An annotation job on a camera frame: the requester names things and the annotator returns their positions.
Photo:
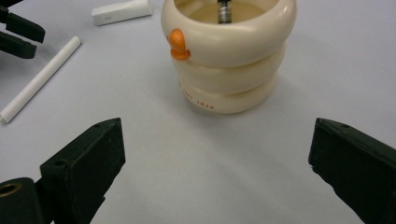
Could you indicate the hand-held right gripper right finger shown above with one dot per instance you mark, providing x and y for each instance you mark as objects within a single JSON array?
[{"x": 358, "y": 168}]

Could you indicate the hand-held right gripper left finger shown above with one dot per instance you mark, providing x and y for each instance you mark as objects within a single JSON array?
[{"x": 81, "y": 168}]

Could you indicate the cream ringed pen holder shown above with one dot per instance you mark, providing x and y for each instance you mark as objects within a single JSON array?
[{"x": 230, "y": 62}]

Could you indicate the long white pen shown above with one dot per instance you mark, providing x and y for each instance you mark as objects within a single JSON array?
[{"x": 37, "y": 82}]

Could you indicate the short white block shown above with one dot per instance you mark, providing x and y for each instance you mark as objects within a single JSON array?
[{"x": 121, "y": 12}]

